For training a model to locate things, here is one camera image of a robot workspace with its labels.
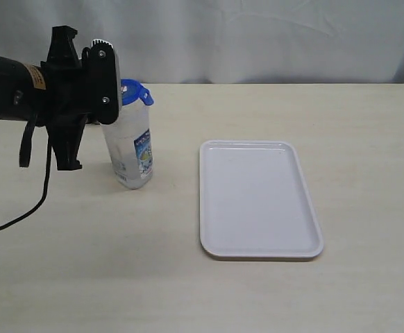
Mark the blue container lid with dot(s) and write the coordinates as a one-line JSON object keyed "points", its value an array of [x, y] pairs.
{"points": [[133, 90]]}

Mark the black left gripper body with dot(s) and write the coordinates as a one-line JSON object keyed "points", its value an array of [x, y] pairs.
{"points": [[65, 74]]}

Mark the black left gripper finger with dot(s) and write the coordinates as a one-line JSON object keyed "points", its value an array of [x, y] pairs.
{"points": [[65, 144]]}

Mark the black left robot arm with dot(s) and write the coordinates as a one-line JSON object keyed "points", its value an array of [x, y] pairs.
{"points": [[24, 96]]}

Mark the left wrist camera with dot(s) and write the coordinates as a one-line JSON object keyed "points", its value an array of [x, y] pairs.
{"points": [[102, 85]]}

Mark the white rectangular tray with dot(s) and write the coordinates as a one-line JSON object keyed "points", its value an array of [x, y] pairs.
{"points": [[254, 202]]}

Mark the clear plastic container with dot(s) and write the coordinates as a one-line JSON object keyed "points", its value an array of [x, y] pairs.
{"points": [[129, 145]]}

